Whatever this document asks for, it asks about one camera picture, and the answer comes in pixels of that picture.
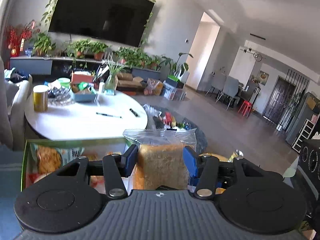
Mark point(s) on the open cardboard box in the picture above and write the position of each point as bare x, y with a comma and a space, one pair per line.
128, 83

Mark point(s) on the green cardboard box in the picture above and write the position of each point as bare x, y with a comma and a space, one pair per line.
95, 149

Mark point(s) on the tall plant in white pot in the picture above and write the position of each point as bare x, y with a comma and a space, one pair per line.
176, 69

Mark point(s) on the gold cylindrical tin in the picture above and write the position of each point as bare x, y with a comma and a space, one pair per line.
40, 98

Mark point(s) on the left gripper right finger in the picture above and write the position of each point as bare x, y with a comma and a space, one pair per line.
205, 170

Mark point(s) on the grey tv cabinet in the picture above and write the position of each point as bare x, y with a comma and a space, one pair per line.
51, 68

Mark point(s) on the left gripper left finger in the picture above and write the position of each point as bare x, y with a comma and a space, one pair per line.
116, 167

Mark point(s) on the bread slice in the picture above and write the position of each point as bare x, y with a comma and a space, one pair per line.
160, 157

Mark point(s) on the grey dining chair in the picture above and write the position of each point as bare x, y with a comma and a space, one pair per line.
230, 89

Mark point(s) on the dark entrance door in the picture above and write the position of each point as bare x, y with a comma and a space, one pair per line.
279, 98

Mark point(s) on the black marker pen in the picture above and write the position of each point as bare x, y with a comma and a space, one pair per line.
108, 115

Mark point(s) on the glass vase with green plant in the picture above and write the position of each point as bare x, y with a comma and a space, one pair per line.
114, 68

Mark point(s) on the dark marble round table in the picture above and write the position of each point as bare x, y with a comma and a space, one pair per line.
161, 117

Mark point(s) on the white oval coffee table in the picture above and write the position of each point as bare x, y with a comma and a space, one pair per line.
80, 121

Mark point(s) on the green white snack bag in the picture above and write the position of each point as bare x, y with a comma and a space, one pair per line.
50, 159

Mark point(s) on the yellow round side table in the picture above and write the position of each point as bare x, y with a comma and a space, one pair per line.
221, 158

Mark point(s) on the red stool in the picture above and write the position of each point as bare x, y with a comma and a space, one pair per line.
245, 108

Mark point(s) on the orange plastic bag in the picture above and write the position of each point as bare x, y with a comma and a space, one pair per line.
153, 87

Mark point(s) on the yellow black drink can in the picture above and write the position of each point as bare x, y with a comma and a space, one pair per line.
237, 154

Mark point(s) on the blue snack tray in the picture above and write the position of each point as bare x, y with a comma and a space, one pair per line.
87, 95

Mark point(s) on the red flower arrangement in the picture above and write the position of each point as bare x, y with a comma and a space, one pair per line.
16, 36

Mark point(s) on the black wall television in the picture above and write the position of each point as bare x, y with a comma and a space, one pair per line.
120, 21

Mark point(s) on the large red snack bag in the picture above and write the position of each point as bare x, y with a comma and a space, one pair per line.
35, 177

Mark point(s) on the grey sofa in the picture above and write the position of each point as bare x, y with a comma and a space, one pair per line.
13, 100

